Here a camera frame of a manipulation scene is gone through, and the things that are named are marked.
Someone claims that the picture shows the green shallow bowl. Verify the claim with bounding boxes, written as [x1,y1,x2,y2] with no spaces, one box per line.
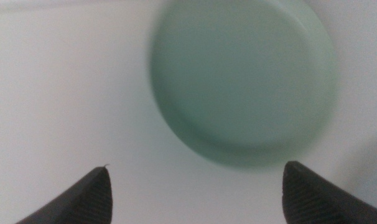
[148,0,338,169]

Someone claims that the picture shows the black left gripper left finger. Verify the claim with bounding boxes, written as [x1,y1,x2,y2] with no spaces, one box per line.
[14,164,114,224]

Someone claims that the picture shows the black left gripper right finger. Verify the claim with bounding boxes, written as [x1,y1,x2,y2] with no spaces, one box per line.
[281,160,377,224]

